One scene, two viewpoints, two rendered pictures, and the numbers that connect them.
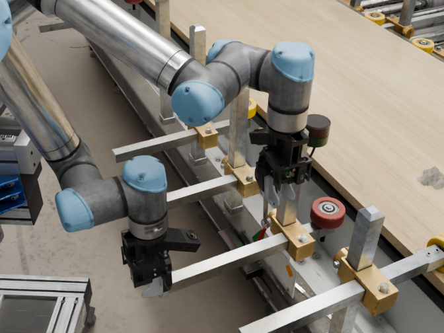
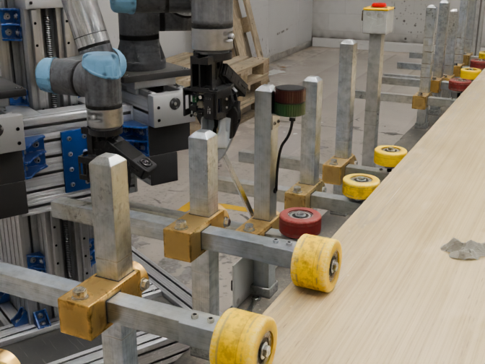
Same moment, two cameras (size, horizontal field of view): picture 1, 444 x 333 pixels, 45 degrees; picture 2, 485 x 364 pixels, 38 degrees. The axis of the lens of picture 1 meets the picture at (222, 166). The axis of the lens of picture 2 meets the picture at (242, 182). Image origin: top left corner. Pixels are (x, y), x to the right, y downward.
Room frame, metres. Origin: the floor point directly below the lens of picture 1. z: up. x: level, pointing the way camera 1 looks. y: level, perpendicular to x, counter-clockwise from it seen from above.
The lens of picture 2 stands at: (0.14, -1.18, 1.40)
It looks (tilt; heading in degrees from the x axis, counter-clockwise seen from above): 19 degrees down; 54
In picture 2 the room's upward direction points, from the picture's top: straight up
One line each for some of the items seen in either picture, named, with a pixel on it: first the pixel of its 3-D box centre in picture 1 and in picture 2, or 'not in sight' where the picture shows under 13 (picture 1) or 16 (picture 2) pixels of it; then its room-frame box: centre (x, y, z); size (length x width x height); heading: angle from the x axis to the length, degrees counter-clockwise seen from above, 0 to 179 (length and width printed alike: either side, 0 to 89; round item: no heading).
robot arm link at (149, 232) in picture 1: (148, 221); (104, 117); (0.74, 0.14, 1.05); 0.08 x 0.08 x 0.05
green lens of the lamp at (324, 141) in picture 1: (314, 135); (289, 107); (0.97, -0.20, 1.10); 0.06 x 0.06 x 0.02
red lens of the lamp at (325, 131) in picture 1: (316, 125); (289, 94); (0.97, -0.20, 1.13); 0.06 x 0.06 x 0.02
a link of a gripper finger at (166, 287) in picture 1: (164, 274); not in sight; (0.73, 0.11, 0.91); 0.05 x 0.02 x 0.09; 28
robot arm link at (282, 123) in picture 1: (288, 114); (213, 40); (0.85, -0.12, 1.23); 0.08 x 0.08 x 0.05
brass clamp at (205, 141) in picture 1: (201, 129); (339, 167); (1.37, 0.07, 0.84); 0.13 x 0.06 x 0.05; 28
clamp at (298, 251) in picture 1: (290, 232); (261, 232); (0.93, -0.17, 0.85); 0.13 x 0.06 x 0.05; 28
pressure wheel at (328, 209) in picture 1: (325, 223); (299, 239); (0.95, -0.26, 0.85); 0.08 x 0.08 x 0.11
